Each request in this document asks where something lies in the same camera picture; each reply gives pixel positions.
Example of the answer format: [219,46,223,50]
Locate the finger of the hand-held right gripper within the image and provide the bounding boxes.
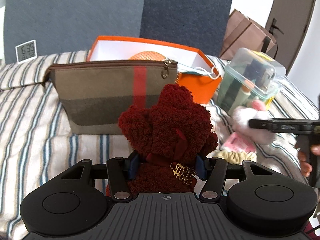
[248,118,313,134]

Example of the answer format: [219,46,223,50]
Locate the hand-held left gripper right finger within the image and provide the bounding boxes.
[196,155,284,202]

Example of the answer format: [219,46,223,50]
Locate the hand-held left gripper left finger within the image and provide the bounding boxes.
[61,152,140,202]

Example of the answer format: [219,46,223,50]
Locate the white and pink plush toy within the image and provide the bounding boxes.
[231,100,276,145]

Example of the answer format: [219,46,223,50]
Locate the dark red towel bear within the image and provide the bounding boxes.
[104,83,219,198]

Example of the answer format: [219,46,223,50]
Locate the orange cardboard box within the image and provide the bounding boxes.
[86,35,223,105]

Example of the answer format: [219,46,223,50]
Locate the person's right hand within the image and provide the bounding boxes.
[299,145,320,178]

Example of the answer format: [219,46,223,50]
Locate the beige scrunchie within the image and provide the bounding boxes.
[212,149,258,166]

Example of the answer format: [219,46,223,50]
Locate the pink packet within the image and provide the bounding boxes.
[221,132,256,153]

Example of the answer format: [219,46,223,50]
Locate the clear plastic container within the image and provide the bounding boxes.
[216,47,287,116]

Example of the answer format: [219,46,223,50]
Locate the brown pouch with red stripe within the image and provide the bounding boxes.
[43,58,179,135]

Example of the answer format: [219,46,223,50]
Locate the brown paper bag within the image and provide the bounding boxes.
[219,8,279,61]

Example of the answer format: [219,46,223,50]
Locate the striped blanket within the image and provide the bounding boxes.
[0,50,320,240]

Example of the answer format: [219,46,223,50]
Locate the brown door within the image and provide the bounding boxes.
[264,0,318,75]

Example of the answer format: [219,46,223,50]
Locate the navy headboard panel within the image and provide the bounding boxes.
[139,0,237,57]

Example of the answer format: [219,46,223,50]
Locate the white digital clock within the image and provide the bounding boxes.
[15,40,37,64]

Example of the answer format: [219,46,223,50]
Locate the grey headboard panel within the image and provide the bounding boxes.
[3,0,148,65]

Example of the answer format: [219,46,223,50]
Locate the black door handle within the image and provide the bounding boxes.
[269,18,285,35]

